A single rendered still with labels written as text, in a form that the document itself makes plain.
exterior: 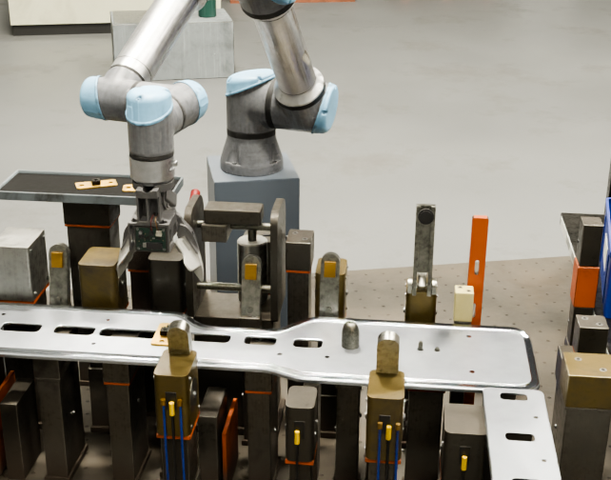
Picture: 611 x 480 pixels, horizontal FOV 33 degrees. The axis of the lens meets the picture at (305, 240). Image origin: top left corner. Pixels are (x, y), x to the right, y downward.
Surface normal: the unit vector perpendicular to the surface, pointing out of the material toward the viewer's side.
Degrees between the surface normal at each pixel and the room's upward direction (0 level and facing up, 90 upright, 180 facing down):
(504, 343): 0
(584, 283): 90
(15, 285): 90
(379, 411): 90
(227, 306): 0
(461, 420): 0
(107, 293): 90
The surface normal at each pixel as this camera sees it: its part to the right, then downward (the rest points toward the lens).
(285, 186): 0.18, 0.38
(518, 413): 0.01, -0.92
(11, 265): -0.11, 0.38
